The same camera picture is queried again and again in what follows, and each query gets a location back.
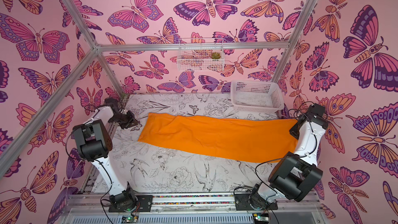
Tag aluminium cage frame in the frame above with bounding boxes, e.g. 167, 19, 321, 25
0, 0, 330, 224

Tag white plastic laundry basket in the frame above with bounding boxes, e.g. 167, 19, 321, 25
231, 80, 285, 114

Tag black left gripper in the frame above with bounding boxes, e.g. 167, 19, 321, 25
112, 111, 141, 130

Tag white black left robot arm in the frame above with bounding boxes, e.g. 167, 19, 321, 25
72, 97, 140, 213

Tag small green potted succulent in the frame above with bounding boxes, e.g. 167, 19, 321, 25
210, 52, 221, 60

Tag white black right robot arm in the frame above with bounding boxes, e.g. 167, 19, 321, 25
233, 104, 329, 211

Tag floral printed table mat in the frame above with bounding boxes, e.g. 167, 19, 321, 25
111, 93, 277, 193

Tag orange long pants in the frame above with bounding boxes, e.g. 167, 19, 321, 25
138, 113, 297, 163

